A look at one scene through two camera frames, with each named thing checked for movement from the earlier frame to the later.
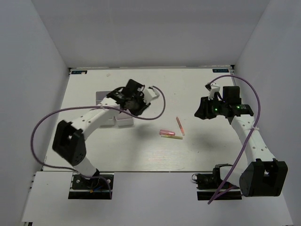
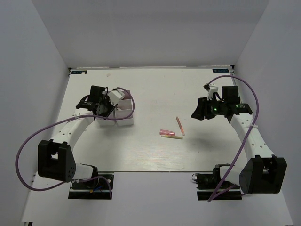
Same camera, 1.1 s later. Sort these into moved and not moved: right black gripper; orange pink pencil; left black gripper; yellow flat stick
Moved: left black gripper
Not moved: yellow flat stick; orange pink pencil; right black gripper
